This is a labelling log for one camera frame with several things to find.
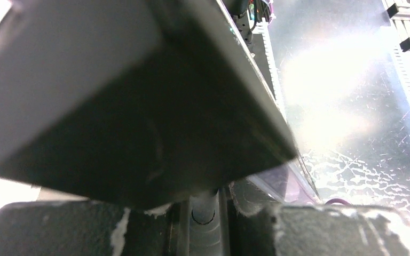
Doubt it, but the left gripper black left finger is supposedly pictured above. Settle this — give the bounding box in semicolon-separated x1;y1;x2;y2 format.
0;201;189;255

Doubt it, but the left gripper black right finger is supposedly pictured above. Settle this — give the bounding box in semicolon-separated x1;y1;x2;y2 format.
223;181;410;255

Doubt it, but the phone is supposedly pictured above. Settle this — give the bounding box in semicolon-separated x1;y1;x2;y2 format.
247;159;321;205

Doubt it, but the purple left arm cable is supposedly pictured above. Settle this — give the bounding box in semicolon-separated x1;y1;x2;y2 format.
324;198;352;207

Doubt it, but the white slotted cable duct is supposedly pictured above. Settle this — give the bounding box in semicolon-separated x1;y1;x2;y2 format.
251;19;287;120

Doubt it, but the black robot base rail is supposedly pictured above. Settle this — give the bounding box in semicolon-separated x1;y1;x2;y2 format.
223;1;280;105

